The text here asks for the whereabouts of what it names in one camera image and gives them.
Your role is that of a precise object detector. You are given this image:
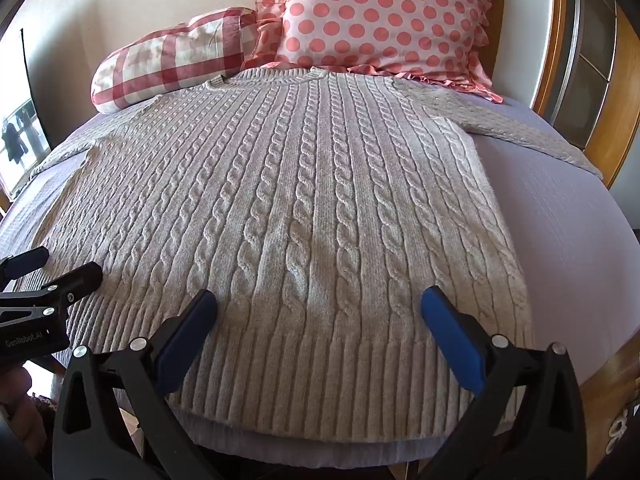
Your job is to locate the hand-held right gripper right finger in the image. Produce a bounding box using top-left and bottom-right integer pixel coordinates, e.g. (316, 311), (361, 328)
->
(420, 286), (587, 480)

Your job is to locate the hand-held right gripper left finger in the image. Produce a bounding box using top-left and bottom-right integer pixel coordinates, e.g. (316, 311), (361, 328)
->
(52, 289), (219, 480)

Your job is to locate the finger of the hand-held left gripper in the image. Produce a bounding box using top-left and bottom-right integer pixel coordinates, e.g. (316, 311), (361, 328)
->
(0, 261), (104, 318)
(0, 247), (51, 286)

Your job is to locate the grey cable-knit sweater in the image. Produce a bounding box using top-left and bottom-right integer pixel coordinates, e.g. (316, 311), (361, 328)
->
(30, 67), (604, 444)

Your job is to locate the framed photo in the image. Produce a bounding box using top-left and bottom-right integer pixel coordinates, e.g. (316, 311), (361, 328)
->
(0, 27), (51, 202)

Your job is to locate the red checked pillow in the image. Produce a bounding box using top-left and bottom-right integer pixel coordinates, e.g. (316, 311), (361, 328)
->
(90, 7), (259, 114)

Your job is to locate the pink polka dot pillow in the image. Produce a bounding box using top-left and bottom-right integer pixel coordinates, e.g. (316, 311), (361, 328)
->
(242, 0), (504, 104)

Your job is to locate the wooden bed frame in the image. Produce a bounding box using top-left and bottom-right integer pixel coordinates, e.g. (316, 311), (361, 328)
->
(530, 0), (640, 413)

